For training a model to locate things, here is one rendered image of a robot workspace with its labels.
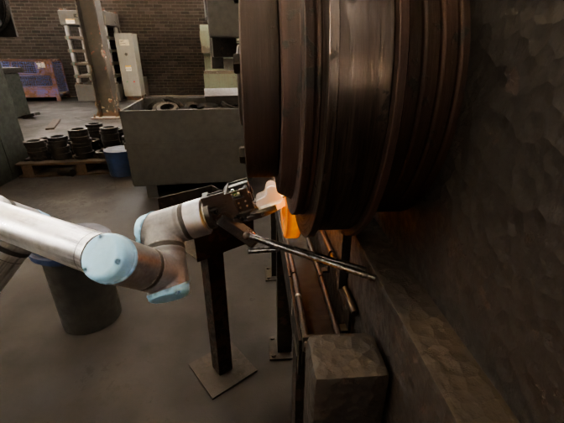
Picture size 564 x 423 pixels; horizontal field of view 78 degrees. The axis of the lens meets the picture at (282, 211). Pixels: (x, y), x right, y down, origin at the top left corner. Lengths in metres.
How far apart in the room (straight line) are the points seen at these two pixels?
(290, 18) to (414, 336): 0.37
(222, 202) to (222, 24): 2.43
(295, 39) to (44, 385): 1.58
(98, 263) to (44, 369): 1.14
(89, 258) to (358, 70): 0.56
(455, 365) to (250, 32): 0.42
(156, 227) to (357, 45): 0.62
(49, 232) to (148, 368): 0.91
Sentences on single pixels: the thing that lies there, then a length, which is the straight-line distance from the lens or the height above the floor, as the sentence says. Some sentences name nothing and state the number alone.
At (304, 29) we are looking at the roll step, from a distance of 0.39.
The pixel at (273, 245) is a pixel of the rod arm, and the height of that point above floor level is 0.89.
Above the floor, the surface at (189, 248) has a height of 0.60.
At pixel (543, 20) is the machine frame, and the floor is 1.19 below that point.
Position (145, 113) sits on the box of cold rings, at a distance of 3.05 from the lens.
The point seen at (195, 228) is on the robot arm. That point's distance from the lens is 0.83.
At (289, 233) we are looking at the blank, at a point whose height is 0.78.
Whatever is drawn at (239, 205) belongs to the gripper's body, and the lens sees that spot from 0.81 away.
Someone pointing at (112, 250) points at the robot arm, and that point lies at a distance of 0.70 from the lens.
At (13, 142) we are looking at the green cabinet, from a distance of 4.45.
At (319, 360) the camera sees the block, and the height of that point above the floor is 0.80.
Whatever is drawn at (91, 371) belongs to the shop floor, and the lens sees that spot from 1.72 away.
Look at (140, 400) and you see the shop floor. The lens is 1.55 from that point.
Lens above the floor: 1.16
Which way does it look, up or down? 25 degrees down
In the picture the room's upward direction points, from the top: straight up
